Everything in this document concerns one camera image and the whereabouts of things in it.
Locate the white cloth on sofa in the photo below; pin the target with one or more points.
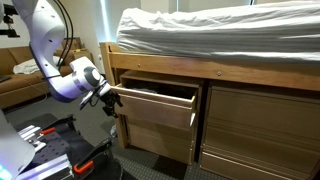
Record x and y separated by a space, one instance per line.
25 66

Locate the white wall outlet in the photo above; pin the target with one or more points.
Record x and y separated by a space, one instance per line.
99 57

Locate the wooden dresser with open drawer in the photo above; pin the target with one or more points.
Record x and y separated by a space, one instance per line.
160 77

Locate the small wooden side cabinet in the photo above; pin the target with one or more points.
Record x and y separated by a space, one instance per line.
84 55

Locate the wide wooden dresser drawer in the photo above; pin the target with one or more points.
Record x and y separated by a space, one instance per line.
233 170
260 148
266 113

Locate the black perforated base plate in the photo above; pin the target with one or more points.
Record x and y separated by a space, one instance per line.
60 144

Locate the wooden bed frame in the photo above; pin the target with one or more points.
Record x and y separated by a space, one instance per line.
166 66

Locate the wide wooden dresser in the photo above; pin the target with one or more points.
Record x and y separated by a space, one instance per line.
260 133

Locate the long aluminium extrusion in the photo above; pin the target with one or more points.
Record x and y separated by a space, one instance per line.
43 168

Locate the large metal bed bolt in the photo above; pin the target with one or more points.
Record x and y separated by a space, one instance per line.
219 73

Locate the black clamp with orange grip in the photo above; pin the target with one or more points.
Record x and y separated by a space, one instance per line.
55 126
91 156

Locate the cardboard box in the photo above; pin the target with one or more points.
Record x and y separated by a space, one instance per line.
76 43

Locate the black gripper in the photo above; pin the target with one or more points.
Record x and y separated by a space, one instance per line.
107 97

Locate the closed wooden drawer under open one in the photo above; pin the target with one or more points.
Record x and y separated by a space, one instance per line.
160 143

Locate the white item under dresser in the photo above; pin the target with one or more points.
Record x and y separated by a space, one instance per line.
113 130

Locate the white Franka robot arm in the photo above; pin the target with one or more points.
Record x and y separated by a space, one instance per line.
46 40

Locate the brown sofa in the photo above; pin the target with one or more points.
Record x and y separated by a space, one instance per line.
20 88

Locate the mattress with white sheet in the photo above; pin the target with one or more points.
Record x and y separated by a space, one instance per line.
216 30

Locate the dark flat laptop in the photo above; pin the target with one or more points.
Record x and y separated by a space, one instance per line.
4 79

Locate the short aluminium extrusion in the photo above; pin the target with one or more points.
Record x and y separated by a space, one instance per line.
30 133

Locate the black camera stand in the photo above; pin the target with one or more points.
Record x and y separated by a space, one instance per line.
8 20

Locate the grey folded cloth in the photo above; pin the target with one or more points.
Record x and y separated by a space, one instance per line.
145 90

